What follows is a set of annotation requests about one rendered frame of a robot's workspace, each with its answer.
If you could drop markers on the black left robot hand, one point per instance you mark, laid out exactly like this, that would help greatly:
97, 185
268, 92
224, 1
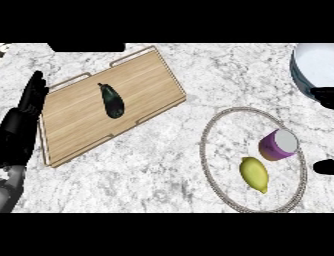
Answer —
15, 131

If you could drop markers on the white bowl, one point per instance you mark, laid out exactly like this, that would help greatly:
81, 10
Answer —
325, 68

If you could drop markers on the round marble placemat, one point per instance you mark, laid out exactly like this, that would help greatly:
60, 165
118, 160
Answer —
252, 160

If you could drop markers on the yellow lemon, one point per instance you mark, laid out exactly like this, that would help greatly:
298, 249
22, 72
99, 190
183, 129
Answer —
254, 174

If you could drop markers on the purple can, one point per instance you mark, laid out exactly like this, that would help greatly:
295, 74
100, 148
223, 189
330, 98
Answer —
279, 144

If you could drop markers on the wooden cutting board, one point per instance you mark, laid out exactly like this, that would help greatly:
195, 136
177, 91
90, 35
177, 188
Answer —
110, 105

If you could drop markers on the dark eggplant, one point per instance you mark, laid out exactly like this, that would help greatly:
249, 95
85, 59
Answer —
110, 101

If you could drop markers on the black appliance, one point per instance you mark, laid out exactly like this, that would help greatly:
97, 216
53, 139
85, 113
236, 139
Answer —
87, 47

